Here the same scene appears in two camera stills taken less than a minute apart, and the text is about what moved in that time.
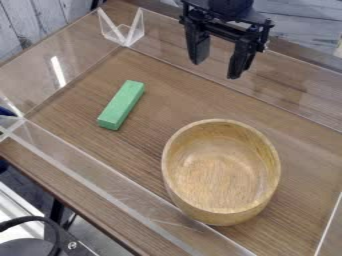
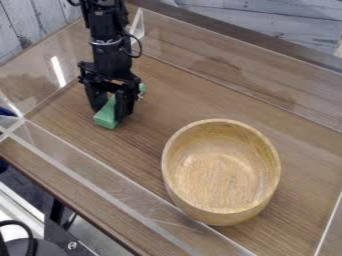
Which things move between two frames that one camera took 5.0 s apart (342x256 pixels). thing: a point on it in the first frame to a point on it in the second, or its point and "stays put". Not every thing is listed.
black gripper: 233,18 to 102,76
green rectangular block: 118,106 stays put
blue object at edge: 5,111 stays put
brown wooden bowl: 220,167 stays put
